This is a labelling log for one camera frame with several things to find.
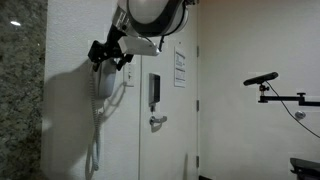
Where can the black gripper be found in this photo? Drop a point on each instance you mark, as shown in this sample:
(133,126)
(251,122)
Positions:
(108,46)

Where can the white phone receiver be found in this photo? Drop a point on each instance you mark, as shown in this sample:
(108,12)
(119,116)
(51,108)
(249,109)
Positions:
(106,80)

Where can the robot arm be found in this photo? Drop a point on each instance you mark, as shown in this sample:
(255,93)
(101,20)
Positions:
(153,13)

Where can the black electronic door lock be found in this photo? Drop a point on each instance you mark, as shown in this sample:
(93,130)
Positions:
(154,88)

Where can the silver key cylinder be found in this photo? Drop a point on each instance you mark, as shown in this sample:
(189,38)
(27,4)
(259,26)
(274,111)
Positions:
(152,108)

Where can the white paper door notice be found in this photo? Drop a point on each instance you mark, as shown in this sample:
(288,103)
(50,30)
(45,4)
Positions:
(179,68)

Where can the grey door hinge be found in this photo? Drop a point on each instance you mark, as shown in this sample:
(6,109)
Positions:
(197,161)
(197,105)
(197,51)

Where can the white door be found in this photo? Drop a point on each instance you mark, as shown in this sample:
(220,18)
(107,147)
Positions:
(168,140)

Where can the black chair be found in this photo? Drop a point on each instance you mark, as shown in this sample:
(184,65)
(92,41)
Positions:
(305,166)

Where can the white light switch plate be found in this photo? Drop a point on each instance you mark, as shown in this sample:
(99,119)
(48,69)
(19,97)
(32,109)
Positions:
(130,78)

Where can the black bar camera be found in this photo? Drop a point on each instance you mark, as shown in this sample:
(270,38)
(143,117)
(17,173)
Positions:
(260,78)

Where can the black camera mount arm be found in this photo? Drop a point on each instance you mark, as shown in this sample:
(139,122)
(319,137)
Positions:
(286,99)

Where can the silver round wall doorstop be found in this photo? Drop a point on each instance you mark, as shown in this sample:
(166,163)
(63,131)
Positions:
(300,114)

